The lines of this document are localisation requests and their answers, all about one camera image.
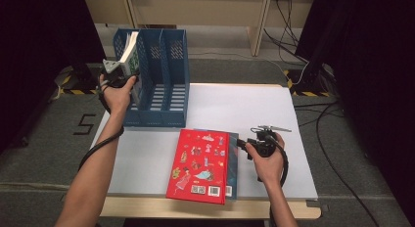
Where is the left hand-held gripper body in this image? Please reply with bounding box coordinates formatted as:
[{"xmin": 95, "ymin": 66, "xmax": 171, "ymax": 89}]
[{"xmin": 102, "ymin": 59, "xmax": 131, "ymax": 88}]

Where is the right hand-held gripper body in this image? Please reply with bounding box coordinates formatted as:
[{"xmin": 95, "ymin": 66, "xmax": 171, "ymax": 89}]
[{"xmin": 250, "ymin": 124, "xmax": 293, "ymax": 158}]

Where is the teal illustrated book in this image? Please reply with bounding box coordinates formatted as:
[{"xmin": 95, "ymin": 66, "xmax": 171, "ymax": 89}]
[{"xmin": 194, "ymin": 128, "xmax": 240, "ymax": 202}]

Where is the white book with picture grid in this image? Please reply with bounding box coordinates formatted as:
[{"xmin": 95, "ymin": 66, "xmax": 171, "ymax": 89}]
[{"xmin": 117, "ymin": 30, "xmax": 144, "ymax": 108}]

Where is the red book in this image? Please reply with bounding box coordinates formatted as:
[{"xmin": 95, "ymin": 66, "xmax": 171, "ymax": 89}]
[{"xmin": 165, "ymin": 128, "xmax": 231, "ymax": 205}]

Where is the blue plastic file rack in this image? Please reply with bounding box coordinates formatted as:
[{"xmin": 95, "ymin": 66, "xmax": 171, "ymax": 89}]
[{"xmin": 112, "ymin": 26, "xmax": 191, "ymax": 128}]

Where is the person's right hand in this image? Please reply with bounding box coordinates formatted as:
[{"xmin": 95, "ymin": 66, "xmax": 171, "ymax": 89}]
[{"xmin": 245, "ymin": 132, "xmax": 286, "ymax": 188}]

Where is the person's left hand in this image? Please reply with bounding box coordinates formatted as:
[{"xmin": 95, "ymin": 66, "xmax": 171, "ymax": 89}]
[{"xmin": 98, "ymin": 74, "xmax": 138, "ymax": 115}]

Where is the black stand base hazard tape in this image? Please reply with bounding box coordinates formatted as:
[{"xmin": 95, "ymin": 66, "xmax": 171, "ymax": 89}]
[
  {"xmin": 61, "ymin": 63, "xmax": 109, "ymax": 96},
  {"xmin": 283, "ymin": 64, "xmax": 335, "ymax": 98}
]

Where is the black curtain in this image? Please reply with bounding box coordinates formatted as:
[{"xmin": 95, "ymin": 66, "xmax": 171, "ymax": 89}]
[
  {"xmin": 0, "ymin": 0, "xmax": 110, "ymax": 155},
  {"xmin": 294, "ymin": 0, "xmax": 415, "ymax": 225}
]

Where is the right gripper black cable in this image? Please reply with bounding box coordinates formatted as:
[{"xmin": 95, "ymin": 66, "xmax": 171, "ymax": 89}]
[{"xmin": 265, "ymin": 132, "xmax": 291, "ymax": 189}]

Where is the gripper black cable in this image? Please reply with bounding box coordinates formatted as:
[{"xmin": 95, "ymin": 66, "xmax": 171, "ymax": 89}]
[
  {"xmin": 77, "ymin": 73, "xmax": 125, "ymax": 172},
  {"xmin": 265, "ymin": 132, "xmax": 291, "ymax": 189}
]

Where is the short black floor cable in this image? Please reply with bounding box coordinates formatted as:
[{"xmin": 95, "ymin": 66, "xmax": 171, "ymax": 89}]
[{"xmin": 293, "ymin": 101, "xmax": 341, "ymax": 109}]

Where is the long black floor cable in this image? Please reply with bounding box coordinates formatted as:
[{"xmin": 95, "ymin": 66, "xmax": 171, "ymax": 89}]
[{"xmin": 315, "ymin": 101, "xmax": 381, "ymax": 227}]

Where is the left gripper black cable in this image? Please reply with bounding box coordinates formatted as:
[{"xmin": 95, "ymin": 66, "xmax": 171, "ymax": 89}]
[{"xmin": 77, "ymin": 73, "xmax": 125, "ymax": 172}]

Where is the thick black power cable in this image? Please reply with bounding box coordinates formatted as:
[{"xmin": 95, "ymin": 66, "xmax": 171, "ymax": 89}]
[{"xmin": 262, "ymin": 27, "xmax": 310, "ymax": 65}]

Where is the light wooden desk frame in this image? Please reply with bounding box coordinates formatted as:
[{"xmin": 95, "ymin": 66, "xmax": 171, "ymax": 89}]
[{"xmin": 81, "ymin": 0, "xmax": 317, "ymax": 58}]

